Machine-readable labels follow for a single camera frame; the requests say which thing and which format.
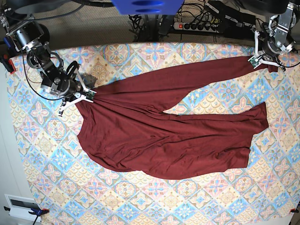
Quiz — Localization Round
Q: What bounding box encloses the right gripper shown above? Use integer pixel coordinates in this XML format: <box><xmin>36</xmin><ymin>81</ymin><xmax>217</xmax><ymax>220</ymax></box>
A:
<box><xmin>41</xmin><ymin>76</ymin><xmax>84</xmax><ymax>100</ymax></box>

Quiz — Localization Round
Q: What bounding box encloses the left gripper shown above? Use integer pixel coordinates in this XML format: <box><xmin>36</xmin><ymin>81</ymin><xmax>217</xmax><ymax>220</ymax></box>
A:
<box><xmin>261</xmin><ymin>38</ymin><xmax>295</xmax><ymax>58</ymax></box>

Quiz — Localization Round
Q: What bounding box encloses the maroon t-shirt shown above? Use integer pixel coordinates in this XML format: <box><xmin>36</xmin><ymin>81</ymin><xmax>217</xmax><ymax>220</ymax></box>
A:
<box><xmin>76</xmin><ymin>56</ymin><xmax>269</xmax><ymax>180</ymax></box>

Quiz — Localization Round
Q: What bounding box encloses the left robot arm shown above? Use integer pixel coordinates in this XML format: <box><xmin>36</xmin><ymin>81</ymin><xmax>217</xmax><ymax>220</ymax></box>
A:
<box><xmin>235</xmin><ymin>0</ymin><xmax>300</xmax><ymax>60</ymax></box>

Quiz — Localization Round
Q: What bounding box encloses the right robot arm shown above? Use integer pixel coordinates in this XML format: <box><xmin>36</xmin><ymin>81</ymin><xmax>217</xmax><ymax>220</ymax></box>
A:
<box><xmin>0</xmin><ymin>0</ymin><xmax>90</xmax><ymax>103</ymax></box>

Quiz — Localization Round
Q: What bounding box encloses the black round stool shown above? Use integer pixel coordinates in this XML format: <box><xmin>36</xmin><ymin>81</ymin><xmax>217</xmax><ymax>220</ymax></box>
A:
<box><xmin>39</xmin><ymin>24</ymin><xmax>50</xmax><ymax>45</ymax></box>

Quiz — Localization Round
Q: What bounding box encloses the left table clamp upper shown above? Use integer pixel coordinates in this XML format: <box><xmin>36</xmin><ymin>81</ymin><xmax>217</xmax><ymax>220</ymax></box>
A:
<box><xmin>0</xmin><ymin>37</ymin><xmax>16</xmax><ymax>74</ymax></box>

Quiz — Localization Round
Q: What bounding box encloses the table clamp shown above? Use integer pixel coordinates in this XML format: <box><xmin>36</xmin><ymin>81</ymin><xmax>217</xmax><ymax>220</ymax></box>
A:
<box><xmin>3</xmin><ymin>206</ymin><xmax>50</xmax><ymax>225</ymax></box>
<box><xmin>290</xmin><ymin>209</ymin><xmax>300</xmax><ymax>213</ymax></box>
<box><xmin>0</xmin><ymin>37</ymin><xmax>16</xmax><ymax>74</ymax></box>

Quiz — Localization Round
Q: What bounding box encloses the white power strip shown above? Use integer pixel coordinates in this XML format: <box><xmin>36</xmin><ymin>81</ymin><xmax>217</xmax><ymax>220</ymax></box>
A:
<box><xmin>173</xmin><ymin>22</ymin><xmax>218</xmax><ymax>33</ymax></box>

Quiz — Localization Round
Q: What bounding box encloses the patterned tablecloth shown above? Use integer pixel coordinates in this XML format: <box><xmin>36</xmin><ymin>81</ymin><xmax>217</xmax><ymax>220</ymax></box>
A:
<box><xmin>6</xmin><ymin>52</ymin><xmax>300</xmax><ymax>225</ymax></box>

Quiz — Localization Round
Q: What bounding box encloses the left table clamp lower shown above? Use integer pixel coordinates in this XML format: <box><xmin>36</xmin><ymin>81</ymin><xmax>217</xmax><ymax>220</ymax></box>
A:
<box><xmin>3</xmin><ymin>206</ymin><xmax>50</xmax><ymax>225</ymax></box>

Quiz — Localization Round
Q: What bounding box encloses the right table clamp lower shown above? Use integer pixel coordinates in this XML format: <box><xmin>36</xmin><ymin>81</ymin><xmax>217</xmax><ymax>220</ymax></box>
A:
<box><xmin>290</xmin><ymin>209</ymin><xmax>300</xmax><ymax>213</ymax></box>

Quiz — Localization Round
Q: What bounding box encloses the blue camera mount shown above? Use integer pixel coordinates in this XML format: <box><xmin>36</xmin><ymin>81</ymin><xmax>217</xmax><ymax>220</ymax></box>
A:
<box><xmin>111</xmin><ymin>0</ymin><xmax>184</xmax><ymax>15</ymax></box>

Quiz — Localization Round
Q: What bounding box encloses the white wall vent panel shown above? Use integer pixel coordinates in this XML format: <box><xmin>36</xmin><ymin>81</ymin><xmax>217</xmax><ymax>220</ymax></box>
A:
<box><xmin>4</xmin><ymin>194</ymin><xmax>39</xmax><ymax>222</ymax></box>

